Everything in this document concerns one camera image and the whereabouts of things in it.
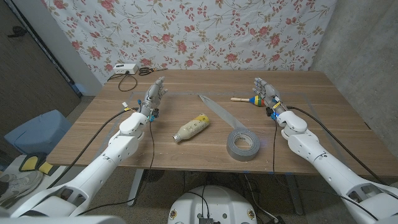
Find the cream bottle with yellow label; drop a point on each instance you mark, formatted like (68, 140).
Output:
(194, 126)

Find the dark wooden door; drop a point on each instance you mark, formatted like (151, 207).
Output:
(28, 81)

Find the yellow and black foot pedal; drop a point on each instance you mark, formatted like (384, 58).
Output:
(29, 163)

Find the colourful striped wooden maraca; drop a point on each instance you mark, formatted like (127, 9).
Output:
(255, 100)

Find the black scissors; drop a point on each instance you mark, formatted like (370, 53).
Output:
(144, 71)

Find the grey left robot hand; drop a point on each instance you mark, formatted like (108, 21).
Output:
(152, 98)

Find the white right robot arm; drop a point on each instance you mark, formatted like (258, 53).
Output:
(326, 161)

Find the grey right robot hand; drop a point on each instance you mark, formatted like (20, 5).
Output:
(269, 93)

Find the white power adapter box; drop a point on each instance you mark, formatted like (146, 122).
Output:
(125, 68)

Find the grey sneaker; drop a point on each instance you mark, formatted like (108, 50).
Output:
(6, 178)
(21, 186)

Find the silver bottle cap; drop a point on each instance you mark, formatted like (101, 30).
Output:
(177, 138)

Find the white robot torso base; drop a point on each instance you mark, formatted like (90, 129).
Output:
(217, 205)

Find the floral backdrop cloth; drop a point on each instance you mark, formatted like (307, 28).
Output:
(202, 31)

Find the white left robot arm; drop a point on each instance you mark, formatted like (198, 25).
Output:
(93, 174)

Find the grey duct tape roll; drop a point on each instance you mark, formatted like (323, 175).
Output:
(233, 149)

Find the grey metal table leg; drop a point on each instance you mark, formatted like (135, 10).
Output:
(293, 193)
(136, 186)

